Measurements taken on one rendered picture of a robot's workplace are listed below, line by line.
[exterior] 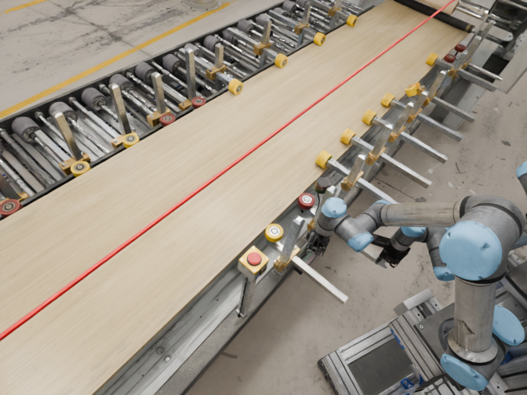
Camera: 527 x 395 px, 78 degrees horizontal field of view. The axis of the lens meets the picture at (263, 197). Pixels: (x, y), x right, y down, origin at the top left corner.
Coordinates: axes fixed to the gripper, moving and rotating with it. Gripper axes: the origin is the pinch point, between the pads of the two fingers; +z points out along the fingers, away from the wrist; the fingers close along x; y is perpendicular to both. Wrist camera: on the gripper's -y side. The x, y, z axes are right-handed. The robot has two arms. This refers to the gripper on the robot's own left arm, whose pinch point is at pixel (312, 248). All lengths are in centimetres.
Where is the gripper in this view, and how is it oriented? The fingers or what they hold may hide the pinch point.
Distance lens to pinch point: 140.6
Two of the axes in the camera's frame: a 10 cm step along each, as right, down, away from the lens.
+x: 9.3, 3.5, -1.2
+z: -1.2, 5.9, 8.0
